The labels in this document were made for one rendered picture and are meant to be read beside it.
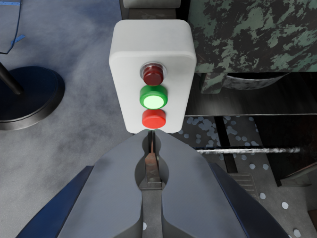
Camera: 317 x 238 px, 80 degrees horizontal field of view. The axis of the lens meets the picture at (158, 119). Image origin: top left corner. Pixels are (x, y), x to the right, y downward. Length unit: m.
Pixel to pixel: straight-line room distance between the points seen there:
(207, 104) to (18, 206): 0.72
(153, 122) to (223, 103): 0.36
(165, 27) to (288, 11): 0.18
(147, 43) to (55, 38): 1.27
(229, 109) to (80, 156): 0.59
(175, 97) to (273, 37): 0.18
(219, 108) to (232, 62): 0.23
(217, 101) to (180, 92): 0.36
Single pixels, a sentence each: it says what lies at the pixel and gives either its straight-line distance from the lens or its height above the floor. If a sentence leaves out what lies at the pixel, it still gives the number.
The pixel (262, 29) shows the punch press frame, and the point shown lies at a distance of 0.32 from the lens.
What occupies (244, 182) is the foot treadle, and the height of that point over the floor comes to 0.16.
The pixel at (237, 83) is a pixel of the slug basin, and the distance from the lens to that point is 0.51.
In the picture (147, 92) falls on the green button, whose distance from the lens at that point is 0.18.
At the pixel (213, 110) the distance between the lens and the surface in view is 0.53.
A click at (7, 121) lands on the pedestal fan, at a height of 0.03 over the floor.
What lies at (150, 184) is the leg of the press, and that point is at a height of 0.03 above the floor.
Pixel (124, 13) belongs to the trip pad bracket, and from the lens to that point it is 0.26.
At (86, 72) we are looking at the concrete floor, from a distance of 1.11.
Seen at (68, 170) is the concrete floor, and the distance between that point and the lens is 0.83.
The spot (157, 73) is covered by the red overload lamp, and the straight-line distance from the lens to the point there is 0.16.
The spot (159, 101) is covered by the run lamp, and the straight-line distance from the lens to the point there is 0.18.
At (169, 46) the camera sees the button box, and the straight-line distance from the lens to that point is 0.17.
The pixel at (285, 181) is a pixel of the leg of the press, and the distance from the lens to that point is 0.86.
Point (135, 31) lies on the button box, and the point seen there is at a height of 0.63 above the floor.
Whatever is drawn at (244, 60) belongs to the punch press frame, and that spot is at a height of 0.53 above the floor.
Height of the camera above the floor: 0.73
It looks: 57 degrees down
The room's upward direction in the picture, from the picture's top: 1 degrees clockwise
